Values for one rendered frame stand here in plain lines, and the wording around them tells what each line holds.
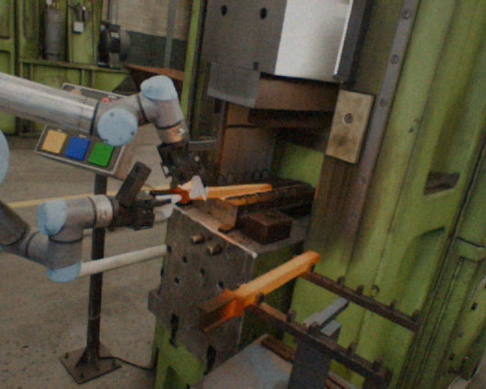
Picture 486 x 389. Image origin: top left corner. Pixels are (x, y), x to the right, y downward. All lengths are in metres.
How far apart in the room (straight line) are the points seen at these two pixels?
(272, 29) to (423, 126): 0.43
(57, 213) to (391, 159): 0.78
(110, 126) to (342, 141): 0.58
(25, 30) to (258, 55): 4.83
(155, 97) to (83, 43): 5.13
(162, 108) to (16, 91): 0.31
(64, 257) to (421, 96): 0.88
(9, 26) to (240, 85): 4.88
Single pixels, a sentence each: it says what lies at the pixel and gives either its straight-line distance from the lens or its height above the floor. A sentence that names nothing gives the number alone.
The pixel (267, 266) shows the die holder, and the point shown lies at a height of 0.86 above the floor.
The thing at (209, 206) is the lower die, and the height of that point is 0.95.
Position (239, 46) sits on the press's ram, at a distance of 1.24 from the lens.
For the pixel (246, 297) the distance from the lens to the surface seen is 0.83.
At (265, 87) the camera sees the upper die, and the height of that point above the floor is 1.33.
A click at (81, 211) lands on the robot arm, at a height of 1.02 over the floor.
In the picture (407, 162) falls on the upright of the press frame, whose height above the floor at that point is 1.22.
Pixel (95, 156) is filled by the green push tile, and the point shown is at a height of 1.00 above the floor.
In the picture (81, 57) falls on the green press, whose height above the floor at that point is 1.03.
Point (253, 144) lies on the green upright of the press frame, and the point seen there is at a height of 1.09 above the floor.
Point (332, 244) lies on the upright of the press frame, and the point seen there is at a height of 0.95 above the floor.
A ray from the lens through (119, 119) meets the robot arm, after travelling 0.90.
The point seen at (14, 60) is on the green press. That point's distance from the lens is 5.94.
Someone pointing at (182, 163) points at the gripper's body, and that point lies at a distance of 1.12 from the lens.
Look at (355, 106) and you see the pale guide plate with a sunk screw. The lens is 1.14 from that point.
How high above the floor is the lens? 1.40
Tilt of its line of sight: 19 degrees down
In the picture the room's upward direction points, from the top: 9 degrees clockwise
